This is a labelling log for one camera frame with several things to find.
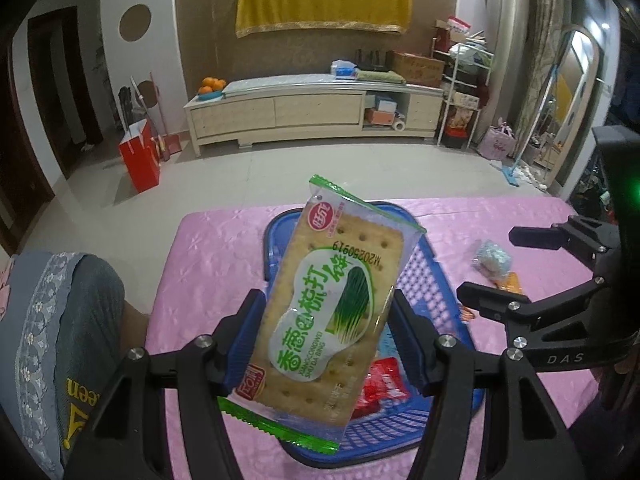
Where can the person's leg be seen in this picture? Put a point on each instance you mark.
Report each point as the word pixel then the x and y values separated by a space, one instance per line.
pixel 135 330

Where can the cardboard box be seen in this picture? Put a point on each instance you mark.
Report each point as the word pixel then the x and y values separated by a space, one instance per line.
pixel 417 67

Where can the grey printed shorts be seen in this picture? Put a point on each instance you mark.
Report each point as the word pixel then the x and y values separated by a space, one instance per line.
pixel 95 320

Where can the pale blue round snack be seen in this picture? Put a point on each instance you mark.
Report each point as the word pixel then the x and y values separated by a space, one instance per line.
pixel 492 260

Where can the bowl of oranges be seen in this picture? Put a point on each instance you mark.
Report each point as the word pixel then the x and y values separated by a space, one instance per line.
pixel 211 87

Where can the green folded cloth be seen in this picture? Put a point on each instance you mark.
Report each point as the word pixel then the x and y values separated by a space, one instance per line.
pixel 380 76

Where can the pink tablecloth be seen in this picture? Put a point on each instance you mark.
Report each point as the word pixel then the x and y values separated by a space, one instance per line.
pixel 210 260

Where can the white tape roll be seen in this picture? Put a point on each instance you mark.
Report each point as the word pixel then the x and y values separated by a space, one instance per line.
pixel 399 125

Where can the green-edged cracker packet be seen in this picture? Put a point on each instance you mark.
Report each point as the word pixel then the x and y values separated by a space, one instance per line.
pixel 330 310

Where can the beige TV cabinet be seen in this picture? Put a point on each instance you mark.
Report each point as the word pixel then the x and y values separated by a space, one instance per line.
pixel 250 115

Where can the silver standing air conditioner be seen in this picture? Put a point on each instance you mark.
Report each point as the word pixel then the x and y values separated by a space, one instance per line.
pixel 507 35

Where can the broom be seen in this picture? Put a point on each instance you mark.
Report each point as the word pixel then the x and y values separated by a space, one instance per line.
pixel 157 115

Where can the white metal rack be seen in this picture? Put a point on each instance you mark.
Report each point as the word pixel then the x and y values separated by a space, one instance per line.
pixel 465 85

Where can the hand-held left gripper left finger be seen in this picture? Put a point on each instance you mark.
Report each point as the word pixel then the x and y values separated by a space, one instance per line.
pixel 250 325

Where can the red snack packet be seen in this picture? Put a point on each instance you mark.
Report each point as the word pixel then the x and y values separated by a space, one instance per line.
pixel 382 385

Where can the black router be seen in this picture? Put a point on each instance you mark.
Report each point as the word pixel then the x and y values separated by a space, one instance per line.
pixel 370 62

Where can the blue mop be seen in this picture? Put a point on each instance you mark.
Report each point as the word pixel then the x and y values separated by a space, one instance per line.
pixel 509 174

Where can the red paper bag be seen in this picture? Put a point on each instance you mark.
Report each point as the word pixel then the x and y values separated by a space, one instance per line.
pixel 140 157

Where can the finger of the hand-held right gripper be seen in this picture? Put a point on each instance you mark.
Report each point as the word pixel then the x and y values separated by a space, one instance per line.
pixel 540 236
pixel 490 300

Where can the pink bag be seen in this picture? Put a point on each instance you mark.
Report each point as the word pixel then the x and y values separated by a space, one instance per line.
pixel 496 141

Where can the arched standing mirror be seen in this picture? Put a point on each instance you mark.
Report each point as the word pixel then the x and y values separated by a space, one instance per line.
pixel 567 100

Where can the blue plastic basket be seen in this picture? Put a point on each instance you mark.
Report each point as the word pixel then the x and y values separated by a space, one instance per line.
pixel 430 270

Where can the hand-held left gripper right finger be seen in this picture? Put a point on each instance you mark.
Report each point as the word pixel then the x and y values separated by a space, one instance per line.
pixel 406 340

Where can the dark wooden door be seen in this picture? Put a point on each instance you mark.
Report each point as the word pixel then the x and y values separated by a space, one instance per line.
pixel 55 95

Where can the red dustpan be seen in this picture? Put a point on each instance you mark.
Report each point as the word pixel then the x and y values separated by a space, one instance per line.
pixel 172 147

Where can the orange box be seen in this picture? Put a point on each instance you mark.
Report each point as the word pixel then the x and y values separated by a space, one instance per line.
pixel 379 116

